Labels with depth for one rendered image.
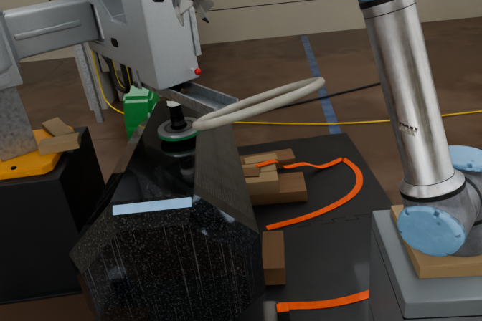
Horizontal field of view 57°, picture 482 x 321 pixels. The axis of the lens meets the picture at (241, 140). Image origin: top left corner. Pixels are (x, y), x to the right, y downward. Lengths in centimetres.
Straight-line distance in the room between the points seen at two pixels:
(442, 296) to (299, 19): 592
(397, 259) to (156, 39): 126
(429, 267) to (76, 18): 199
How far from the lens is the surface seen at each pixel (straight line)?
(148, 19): 191
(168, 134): 214
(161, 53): 196
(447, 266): 136
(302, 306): 238
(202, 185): 187
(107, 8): 233
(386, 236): 148
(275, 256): 246
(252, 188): 295
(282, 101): 134
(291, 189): 300
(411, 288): 134
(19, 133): 256
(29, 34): 245
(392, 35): 101
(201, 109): 180
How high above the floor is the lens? 180
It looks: 28 degrees down
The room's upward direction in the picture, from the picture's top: 7 degrees counter-clockwise
